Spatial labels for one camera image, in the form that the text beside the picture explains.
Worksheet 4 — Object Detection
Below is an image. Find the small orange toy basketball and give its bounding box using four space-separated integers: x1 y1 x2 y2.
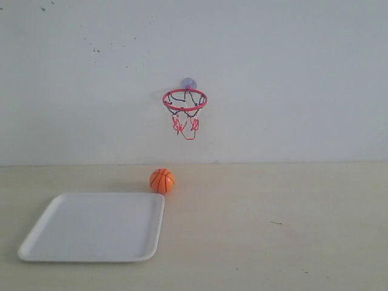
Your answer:
149 168 175 195

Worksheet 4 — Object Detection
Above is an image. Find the clear suction cup mount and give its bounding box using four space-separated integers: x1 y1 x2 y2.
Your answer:
180 78 197 90

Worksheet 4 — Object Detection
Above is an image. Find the red mini basketball hoop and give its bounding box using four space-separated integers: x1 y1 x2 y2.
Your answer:
162 89 208 141

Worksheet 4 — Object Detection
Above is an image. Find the white rectangular plastic tray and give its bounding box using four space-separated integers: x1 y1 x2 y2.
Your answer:
18 192 165 263

